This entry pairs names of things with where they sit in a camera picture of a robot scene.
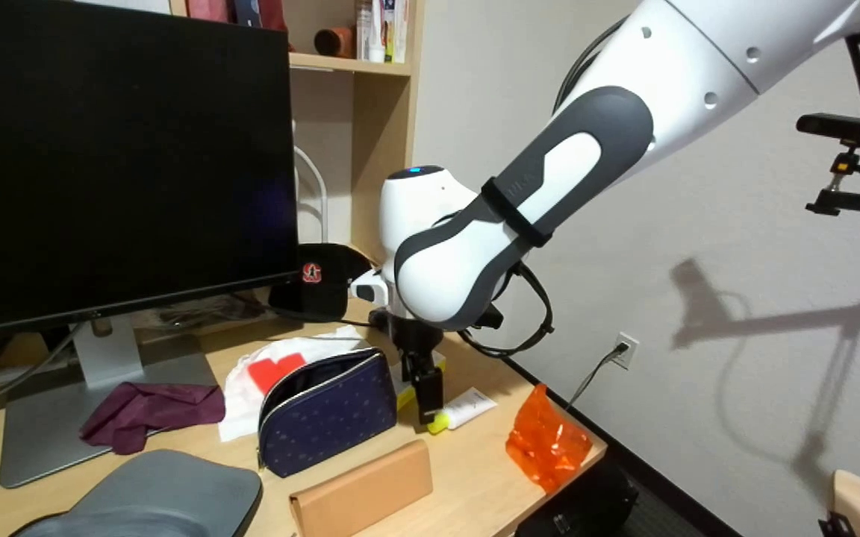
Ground wooden shelf unit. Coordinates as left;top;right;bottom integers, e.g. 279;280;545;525
166;0;422;259

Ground dark blue dotted pouch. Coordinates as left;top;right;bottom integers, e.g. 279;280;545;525
258;349;399;478

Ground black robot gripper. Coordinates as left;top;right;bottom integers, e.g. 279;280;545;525
372;310;443;425

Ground black computer monitor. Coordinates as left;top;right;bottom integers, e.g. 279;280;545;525
0;0;297;334

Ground black cap with red badge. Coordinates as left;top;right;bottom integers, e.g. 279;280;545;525
269;241;372;319

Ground white wall socket with plug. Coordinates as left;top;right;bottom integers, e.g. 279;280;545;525
567;331;639;405

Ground silver monitor stand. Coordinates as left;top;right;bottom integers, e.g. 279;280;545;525
0;317;215;490

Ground purple cloth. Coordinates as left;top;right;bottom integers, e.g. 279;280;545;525
82;381;225;453

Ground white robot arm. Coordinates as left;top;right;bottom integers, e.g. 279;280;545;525
354;0;860;337

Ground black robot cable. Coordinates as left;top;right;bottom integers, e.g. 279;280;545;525
458;259;557;362

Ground orange plastic bag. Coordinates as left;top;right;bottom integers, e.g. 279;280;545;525
505;384;593;492

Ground white bottles on shelf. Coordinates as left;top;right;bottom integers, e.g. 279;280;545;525
355;0;409;62

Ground white and yellow tube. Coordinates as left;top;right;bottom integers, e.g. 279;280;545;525
428;389;497;437

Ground white paper with red patch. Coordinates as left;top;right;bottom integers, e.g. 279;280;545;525
219;334;363;441

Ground yellow and white box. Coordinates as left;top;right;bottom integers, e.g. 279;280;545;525
394;381;418;410

